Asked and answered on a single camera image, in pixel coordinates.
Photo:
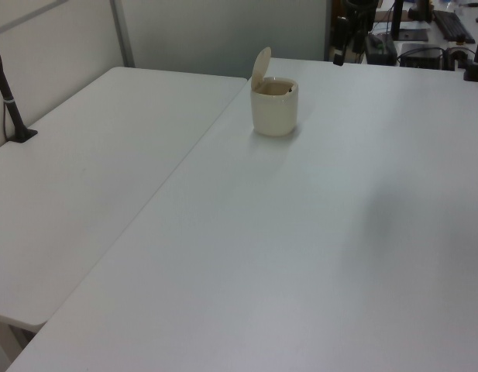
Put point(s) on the dark device with green part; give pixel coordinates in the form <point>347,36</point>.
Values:
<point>382,50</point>

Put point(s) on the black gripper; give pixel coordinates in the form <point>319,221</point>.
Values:
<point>360,13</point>

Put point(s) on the black keyboard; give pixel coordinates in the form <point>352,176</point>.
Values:
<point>453,25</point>

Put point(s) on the black electronics box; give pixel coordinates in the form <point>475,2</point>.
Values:
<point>420,54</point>

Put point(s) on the grey metal partition post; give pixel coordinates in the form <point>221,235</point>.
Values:
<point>124,35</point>

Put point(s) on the black monitor stand with base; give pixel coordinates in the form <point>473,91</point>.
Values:
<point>398,23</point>

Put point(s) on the black clamped camera pole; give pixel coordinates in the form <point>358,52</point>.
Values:
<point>476,58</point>

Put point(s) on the cream trash bin with lid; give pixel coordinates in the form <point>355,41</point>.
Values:
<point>273,114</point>

